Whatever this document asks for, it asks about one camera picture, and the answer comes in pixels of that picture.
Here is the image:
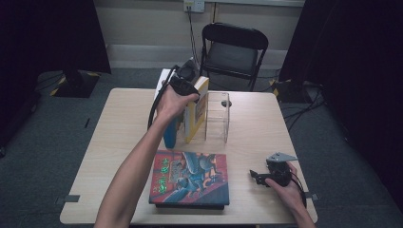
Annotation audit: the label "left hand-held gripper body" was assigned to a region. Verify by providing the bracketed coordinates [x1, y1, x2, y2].
[170, 56, 202, 96]

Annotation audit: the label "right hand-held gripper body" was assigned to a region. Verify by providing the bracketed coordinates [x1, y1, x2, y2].
[264, 152, 299, 188]

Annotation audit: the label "yellow book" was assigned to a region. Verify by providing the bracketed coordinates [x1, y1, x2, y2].
[183, 75, 211, 145]

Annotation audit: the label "clear acrylic book rack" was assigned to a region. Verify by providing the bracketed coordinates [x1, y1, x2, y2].
[182, 90, 231, 145]

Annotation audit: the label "blue book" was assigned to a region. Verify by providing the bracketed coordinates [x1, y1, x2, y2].
[154, 67, 186, 150]

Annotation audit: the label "red illustrated book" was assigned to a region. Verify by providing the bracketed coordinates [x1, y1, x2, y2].
[148, 149, 231, 207]

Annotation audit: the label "black book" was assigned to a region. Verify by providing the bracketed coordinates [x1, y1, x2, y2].
[154, 203, 226, 211]

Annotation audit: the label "person's right hand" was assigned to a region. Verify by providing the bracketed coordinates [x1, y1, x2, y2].
[264, 161, 307, 213]

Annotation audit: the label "person's left hand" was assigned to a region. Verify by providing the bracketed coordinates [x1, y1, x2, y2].
[155, 84, 202, 126]

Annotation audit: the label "black folding chair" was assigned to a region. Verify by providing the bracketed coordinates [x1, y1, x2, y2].
[198, 22, 270, 93]

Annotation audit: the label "black stand base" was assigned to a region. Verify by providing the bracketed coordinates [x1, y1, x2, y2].
[50, 69, 101, 99]
[269, 79, 307, 104]

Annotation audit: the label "dark curtain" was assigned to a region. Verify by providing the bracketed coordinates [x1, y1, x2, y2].
[0, 0, 112, 146]
[278, 0, 403, 203]

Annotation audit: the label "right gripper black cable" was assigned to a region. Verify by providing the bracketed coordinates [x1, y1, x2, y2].
[289, 177, 308, 210]

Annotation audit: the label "black power cable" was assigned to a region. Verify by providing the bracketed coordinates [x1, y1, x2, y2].
[186, 6, 203, 72]

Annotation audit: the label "white wall socket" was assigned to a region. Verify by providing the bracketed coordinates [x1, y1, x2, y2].
[183, 0, 206, 13]

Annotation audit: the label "black floor cables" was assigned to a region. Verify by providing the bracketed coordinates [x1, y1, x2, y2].
[281, 82, 326, 131]

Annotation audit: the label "grey wall trunking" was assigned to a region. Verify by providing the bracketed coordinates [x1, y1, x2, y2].
[205, 0, 305, 8]

